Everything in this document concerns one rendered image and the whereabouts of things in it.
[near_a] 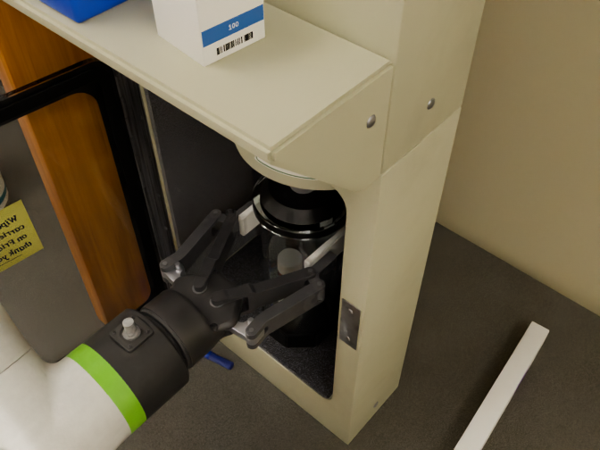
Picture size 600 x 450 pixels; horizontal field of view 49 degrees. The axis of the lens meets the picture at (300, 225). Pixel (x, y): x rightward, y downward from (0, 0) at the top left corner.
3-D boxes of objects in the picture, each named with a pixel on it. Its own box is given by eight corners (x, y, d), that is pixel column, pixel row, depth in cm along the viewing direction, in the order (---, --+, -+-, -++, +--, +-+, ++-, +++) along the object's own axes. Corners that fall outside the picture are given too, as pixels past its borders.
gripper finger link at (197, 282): (208, 312, 68) (195, 309, 68) (239, 233, 75) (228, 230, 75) (204, 288, 65) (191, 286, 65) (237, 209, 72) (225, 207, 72)
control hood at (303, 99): (110, 22, 63) (84, -85, 55) (384, 178, 48) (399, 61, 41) (3, 76, 57) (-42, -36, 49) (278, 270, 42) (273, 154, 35)
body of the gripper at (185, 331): (186, 346, 58) (257, 284, 63) (125, 295, 62) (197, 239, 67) (195, 387, 64) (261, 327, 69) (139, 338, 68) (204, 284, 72)
